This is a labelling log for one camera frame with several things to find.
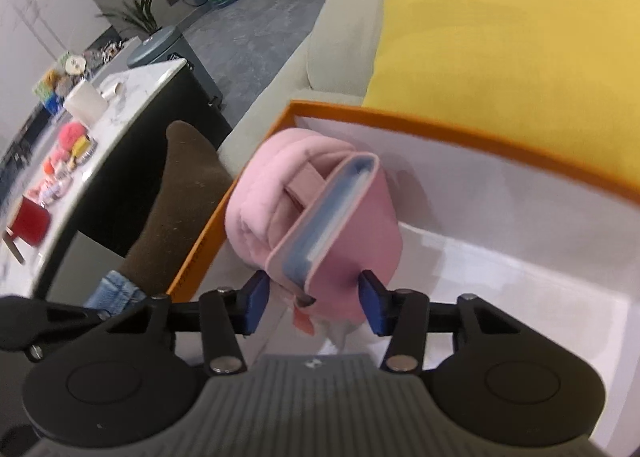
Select green potted plant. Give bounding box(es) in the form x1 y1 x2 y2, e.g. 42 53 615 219
99 0 167 38

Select pink plush ball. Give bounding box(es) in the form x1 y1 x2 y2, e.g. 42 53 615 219
57 120 89 150

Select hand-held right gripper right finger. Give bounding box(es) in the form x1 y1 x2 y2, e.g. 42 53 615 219
358 269 523 374

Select white marble table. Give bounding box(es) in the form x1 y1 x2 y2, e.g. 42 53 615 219
0 58 234 299

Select yellow pillow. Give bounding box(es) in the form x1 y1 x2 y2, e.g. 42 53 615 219
361 0 640 198

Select pink fabric pouch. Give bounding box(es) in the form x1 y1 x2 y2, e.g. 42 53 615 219
224 129 403 336

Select colorful snack box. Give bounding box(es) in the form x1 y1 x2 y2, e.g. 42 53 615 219
33 66 68 114

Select orange cardboard box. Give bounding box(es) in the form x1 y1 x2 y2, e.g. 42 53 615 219
166 99 640 454

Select grey trash bin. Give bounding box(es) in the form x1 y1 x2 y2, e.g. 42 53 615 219
126 25 224 108

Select small pink white toys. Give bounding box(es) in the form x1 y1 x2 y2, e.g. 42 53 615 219
27 172 75 205

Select beige sofa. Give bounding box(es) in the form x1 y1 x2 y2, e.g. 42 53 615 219
216 0 393 180

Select red cup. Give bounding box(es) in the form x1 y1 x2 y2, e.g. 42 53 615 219
9 196 52 248

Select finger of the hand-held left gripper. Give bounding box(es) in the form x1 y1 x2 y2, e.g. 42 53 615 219
0 295 108 364

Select person's brown socked foot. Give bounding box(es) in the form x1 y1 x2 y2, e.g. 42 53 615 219
122 120 236 295

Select white cup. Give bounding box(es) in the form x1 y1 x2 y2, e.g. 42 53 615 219
63 80 109 126

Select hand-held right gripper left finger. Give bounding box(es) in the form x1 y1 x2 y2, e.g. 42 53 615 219
107 271 272 377

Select small yellow toy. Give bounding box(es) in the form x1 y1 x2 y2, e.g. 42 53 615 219
70 137 99 168

